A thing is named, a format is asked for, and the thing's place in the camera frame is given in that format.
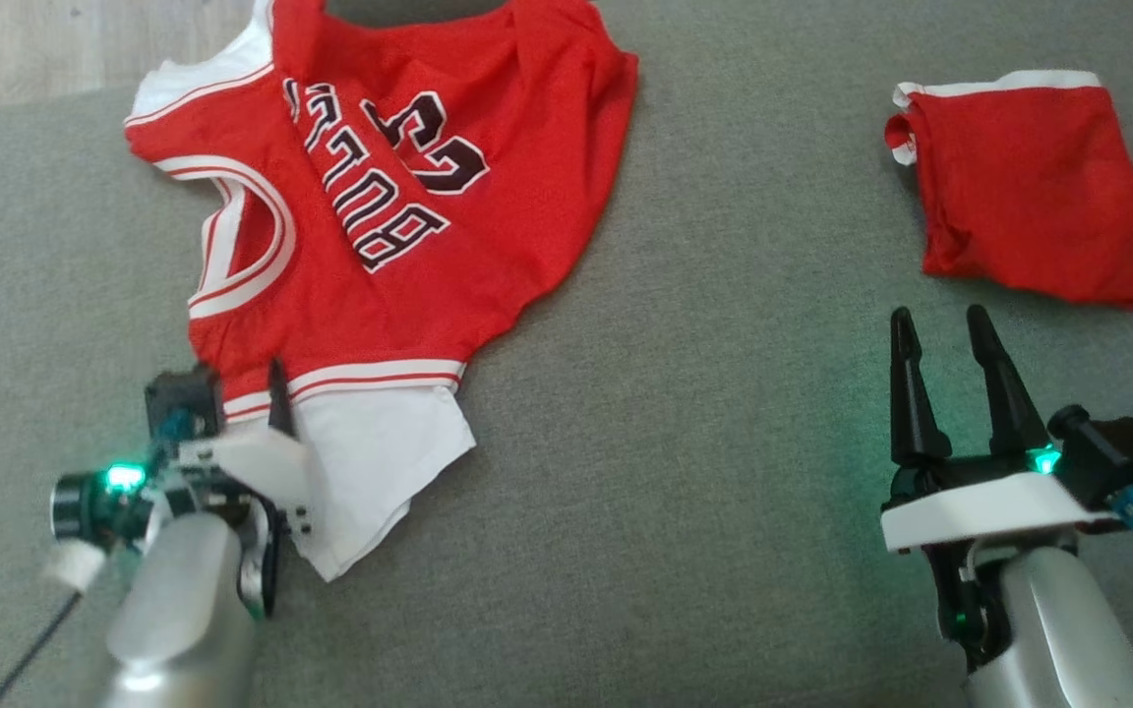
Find red shorts white stripes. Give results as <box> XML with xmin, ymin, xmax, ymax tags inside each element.
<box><xmin>884</xmin><ymin>69</ymin><xmax>1133</xmax><ymax>311</ymax></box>

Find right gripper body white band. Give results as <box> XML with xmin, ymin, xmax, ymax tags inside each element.
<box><xmin>879</xmin><ymin>452</ymin><xmax>1123</xmax><ymax>675</ymax></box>

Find large grey sofa seat cushion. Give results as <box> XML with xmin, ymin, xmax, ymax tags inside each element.
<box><xmin>0</xmin><ymin>0</ymin><xmax>1133</xmax><ymax>708</ymax></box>

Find red basketball jersey white trim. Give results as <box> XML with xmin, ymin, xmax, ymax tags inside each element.
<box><xmin>124</xmin><ymin>0</ymin><xmax>641</xmax><ymax>583</ymax></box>

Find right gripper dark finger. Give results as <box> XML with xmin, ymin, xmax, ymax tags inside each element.
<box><xmin>888</xmin><ymin>307</ymin><xmax>953</xmax><ymax>463</ymax></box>
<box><xmin>965</xmin><ymin>305</ymin><xmax>1049</xmax><ymax>455</ymax></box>

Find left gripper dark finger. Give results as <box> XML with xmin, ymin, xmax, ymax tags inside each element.
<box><xmin>267</xmin><ymin>359</ymin><xmax>298</xmax><ymax>439</ymax></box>

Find white cable tag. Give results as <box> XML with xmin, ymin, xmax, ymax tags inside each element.
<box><xmin>40</xmin><ymin>541</ymin><xmax>107</xmax><ymax>594</ymax></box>

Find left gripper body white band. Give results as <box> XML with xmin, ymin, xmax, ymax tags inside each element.
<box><xmin>50</xmin><ymin>428</ymin><xmax>317</xmax><ymax>620</ymax></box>

